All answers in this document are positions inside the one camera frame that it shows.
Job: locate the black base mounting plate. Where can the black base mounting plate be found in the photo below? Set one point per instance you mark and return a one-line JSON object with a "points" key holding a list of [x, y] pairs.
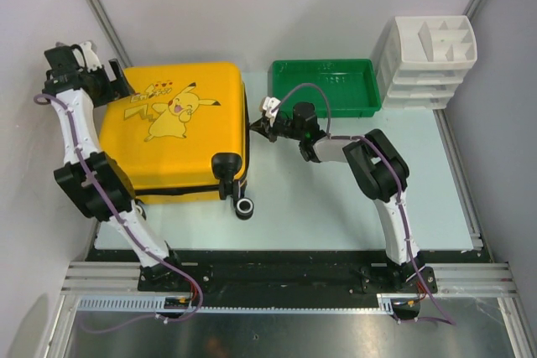
{"points": [[366, 271]]}

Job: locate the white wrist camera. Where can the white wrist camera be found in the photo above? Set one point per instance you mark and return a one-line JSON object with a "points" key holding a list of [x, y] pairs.
{"points": [[86, 56], [269, 106]]}

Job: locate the green plastic tray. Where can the green plastic tray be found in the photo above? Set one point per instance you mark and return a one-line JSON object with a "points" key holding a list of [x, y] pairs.
{"points": [[348, 88]]}

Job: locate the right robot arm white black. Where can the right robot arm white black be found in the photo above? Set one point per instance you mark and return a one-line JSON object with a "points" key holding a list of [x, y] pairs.
{"points": [[378, 168]]}

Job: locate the yellow Pikachu hard-shell suitcase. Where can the yellow Pikachu hard-shell suitcase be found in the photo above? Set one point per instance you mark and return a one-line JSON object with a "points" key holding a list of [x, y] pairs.
{"points": [[183, 135]]}

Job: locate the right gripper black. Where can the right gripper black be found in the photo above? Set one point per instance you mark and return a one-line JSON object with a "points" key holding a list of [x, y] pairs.
{"points": [[263, 126]]}

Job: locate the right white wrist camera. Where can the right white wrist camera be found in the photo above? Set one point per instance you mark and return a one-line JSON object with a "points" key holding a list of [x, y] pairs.
{"points": [[269, 106]]}

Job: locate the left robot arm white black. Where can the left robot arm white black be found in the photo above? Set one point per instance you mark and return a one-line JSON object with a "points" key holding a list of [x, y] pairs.
{"points": [[77, 83]]}

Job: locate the white plastic drawer organizer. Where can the white plastic drawer organizer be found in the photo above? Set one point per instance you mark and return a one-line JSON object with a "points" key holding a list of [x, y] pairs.
{"points": [[424, 60]]}

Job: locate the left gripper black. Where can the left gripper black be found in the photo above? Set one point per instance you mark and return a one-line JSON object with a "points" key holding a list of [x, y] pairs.
{"points": [[117, 90]]}

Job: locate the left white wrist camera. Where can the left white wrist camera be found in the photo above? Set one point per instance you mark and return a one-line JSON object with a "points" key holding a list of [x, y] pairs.
{"points": [[86, 56]]}

